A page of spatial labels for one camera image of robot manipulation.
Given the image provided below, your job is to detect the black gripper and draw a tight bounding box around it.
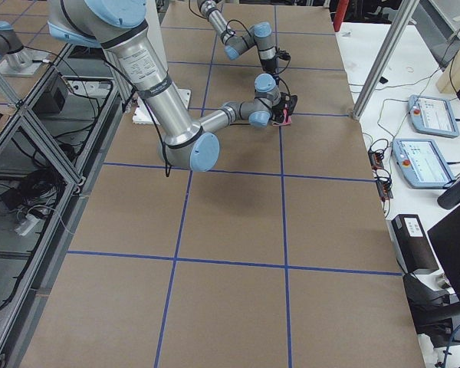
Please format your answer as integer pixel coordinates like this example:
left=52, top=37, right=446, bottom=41
left=272, top=94, right=298, bottom=116
left=261, top=57, right=278, bottom=75

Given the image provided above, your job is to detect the pink towel with grey back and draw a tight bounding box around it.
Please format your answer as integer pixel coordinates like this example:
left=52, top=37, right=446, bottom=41
left=271, top=109, right=292, bottom=127

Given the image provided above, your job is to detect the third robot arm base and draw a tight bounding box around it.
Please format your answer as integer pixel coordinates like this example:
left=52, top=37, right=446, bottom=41
left=0, top=21, right=49, bottom=77

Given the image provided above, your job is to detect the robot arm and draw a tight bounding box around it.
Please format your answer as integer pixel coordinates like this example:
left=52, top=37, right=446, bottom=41
left=48, top=1, right=297, bottom=172
left=197, top=1, right=279, bottom=75

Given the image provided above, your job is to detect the near blue teach pendant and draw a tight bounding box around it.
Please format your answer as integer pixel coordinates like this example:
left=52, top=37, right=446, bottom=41
left=392, top=139, right=455, bottom=189

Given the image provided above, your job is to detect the blue teach pendant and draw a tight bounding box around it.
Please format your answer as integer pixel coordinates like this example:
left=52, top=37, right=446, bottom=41
left=392, top=139, right=455, bottom=189
left=408, top=95, right=459, bottom=138

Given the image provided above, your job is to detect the far blue teach pendant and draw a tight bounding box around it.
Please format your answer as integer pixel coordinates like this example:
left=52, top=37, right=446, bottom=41
left=408, top=95, right=459, bottom=138

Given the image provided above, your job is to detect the black box with white label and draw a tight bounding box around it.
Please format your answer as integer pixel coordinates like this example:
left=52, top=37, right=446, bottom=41
left=390, top=214, right=439, bottom=274

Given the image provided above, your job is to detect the black water bottle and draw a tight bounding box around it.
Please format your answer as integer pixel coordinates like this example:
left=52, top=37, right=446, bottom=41
left=437, top=177, right=460, bottom=209

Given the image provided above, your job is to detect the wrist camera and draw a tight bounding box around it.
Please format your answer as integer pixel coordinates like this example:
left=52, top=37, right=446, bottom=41
left=276, top=49, right=291, bottom=61

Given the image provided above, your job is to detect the aluminium frame post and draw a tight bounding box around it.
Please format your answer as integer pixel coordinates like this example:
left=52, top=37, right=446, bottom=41
left=351, top=0, right=420, bottom=120

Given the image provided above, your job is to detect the aluminium frame rack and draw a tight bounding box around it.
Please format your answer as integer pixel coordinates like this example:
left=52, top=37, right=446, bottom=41
left=0, top=46, right=129, bottom=367

